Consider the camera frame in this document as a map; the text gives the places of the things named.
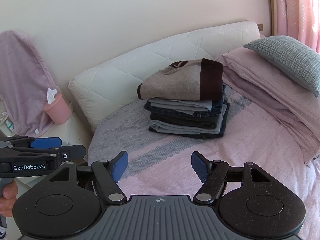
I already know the grey maroon TJC sweater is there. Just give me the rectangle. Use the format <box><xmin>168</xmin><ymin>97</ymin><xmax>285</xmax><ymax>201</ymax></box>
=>
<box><xmin>137</xmin><ymin>59</ymin><xmax>223</xmax><ymax>102</ymax></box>

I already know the person's left hand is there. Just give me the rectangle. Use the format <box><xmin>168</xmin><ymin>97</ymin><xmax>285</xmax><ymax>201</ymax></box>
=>
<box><xmin>0</xmin><ymin>180</ymin><xmax>18</xmax><ymax>217</ymax></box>

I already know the pink tissue cup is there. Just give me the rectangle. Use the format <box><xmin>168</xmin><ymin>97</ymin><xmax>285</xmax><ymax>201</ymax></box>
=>
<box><xmin>43</xmin><ymin>88</ymin><xmax>72</xmax><ymax>125</ymax></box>

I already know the pink grey bed duvet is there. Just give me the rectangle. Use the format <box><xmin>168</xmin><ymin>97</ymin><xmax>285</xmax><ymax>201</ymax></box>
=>
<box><xmin>87</xmin><ymin>89</ymin><xmax>320</xmax><ymax>240</ymax></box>

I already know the stack of folded clothes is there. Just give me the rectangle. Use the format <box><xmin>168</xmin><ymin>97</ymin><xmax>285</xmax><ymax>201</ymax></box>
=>
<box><xmin>144</xmin><ymin>96</ymin><xmax>230</xmax><ymax>139</ymax></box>

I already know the pink hanging towel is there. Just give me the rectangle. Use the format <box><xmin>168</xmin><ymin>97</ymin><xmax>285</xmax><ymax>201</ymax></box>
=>
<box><xmin>0</xmin><ymin>30</ymin><xmax>56</xmax><ymax>137</ymax></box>

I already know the white quilted headboard cushion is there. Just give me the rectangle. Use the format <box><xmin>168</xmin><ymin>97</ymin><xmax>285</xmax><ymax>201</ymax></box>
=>
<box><xmin>68</xmin><ymin>21</ymin><xmax>260</xmax><ymax>131</ymax></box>

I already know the pink pillow stack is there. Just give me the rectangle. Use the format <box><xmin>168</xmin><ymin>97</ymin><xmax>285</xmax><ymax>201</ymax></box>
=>
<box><xmin>216</xmin><ymin>47</ymin><xmax>319</xmax><ymax>164</ymax></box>

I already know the grey checked pillow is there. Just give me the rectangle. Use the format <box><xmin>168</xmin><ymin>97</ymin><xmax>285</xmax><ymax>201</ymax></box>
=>
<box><xmin>244</xmin><ymin>35</ymin><xmax>319</xmax><ymax>98</ymax></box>

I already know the pink curtain left side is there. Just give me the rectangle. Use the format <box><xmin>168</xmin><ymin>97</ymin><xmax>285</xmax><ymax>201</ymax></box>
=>
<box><xmin>271</xmin><ymin>0</ymin><xmax>319</xmax><ymax>53</ymax></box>

